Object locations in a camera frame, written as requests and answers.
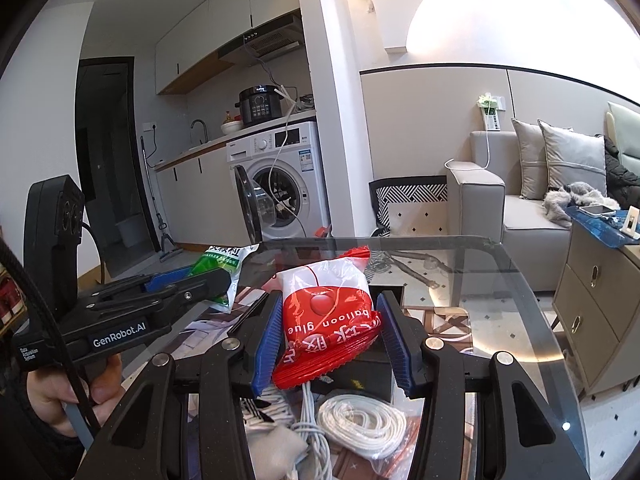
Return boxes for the black patterned chair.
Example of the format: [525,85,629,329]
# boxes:
[369,176,448,237]

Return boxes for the grey drawer cabinet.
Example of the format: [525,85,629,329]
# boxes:
[553,223,640,394]

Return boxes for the beige cushion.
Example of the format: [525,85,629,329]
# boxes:
[512,118,548,200]

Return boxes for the grey sofa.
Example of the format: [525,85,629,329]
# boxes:
[446,131,570,292]

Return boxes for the grey cushion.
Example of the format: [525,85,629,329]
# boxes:
[538,120,606,195]

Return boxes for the black cardboard box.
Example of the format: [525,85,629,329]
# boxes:
[309,282,409,403]

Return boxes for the person's left hand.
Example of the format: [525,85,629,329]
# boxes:
[26,354,125,437]

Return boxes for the bagged white cable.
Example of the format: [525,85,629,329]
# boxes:
[316,392,421,480]

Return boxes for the green medicine sachet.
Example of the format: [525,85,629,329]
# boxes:
[188,242,262,313]

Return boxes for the grey crumpled clothing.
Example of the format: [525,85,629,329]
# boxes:
[542,182,620,226]

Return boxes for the kitchen counter cabinets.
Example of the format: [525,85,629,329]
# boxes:
[156,112,316,247]

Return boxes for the red balloon glue packet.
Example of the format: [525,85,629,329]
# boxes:
[265,246,382,390]

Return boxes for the range hood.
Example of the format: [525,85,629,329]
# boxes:
[217,10,305,66]

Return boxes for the black jacket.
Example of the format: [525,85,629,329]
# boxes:
[604,136,640,210]

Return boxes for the anime print desk mat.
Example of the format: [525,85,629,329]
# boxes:
[163,284,473,479]

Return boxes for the black pressure cooker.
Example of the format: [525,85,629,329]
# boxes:
[234,84,283,127]

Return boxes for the white washing machine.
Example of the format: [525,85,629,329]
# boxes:
[226,119,331,240]

